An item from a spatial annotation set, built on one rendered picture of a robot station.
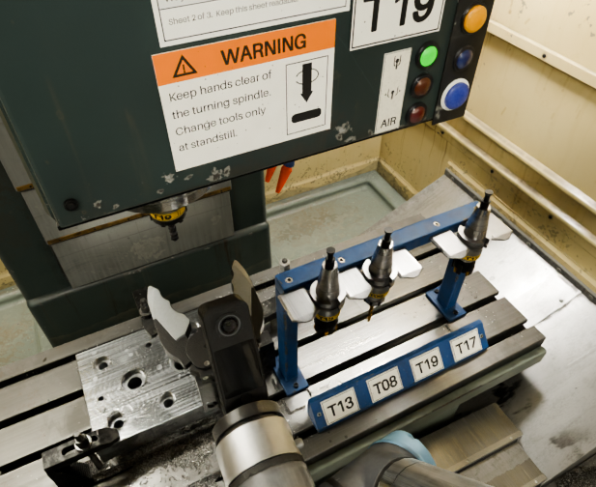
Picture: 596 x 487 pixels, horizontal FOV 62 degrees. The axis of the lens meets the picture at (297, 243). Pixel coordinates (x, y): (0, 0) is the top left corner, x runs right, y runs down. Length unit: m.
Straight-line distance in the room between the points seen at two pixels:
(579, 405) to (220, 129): 1.20
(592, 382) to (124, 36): 1.32
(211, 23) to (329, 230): 1.56
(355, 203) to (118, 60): 1.71
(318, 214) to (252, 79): 1.57
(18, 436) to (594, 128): 1.44
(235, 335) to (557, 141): 1.14
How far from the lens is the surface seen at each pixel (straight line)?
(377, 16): 0.48
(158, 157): 0.45
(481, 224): 1.01
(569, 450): 1.43
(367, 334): 1.23
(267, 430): 0.49
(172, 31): 0.40
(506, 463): 1.37
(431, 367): 1.18
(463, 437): 1.33
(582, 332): 1.52
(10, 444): 1.24
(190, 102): 0.43
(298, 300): 0.88
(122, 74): 0.41
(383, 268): 0.90
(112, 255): 1.38
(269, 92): 0.45
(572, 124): 1.43
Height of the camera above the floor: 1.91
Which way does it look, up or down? 45 degrees down
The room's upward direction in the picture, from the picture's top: straight up
